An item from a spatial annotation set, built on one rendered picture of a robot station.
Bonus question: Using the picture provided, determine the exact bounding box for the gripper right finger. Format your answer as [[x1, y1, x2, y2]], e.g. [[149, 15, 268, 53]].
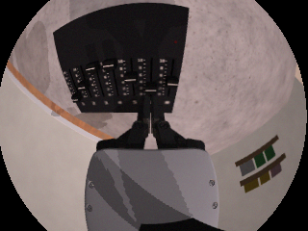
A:
[[151, 95, 205, 150]]

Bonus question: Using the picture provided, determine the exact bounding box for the black lighting desk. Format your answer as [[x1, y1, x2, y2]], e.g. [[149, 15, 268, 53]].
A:
[[53, 3, 189, 113]]

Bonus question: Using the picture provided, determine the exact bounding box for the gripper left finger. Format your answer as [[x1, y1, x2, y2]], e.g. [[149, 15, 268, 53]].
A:
[[96, 95, 150, 151]]

